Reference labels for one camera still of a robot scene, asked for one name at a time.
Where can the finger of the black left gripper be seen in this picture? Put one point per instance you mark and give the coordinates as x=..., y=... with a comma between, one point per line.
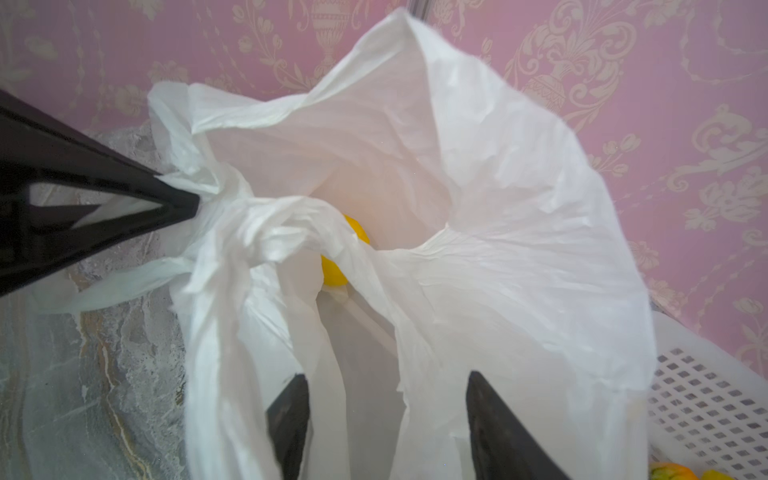
x=38, y=241
x=36, y=148

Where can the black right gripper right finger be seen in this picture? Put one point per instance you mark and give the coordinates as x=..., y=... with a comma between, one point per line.
x=501, y=446

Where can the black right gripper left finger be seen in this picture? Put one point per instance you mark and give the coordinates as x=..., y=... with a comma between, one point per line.
x=288, y=420

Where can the round yellow toy lemon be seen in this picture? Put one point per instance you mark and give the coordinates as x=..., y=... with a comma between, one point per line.
x=334, y=269

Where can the orange green toy mango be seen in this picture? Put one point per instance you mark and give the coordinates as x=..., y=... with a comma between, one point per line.
x=670, y=471

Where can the yellow toy corn fruit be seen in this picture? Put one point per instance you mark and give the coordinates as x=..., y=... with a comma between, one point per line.
x=715, y=475

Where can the white plastic bag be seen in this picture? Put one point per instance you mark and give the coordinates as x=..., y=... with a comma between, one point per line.
x=495, y=247

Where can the white perforated plastic basket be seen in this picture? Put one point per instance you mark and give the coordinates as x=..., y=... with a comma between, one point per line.
x=707, y=411

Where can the silver right corner post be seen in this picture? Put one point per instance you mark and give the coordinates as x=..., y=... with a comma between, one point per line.
x=419, y=8

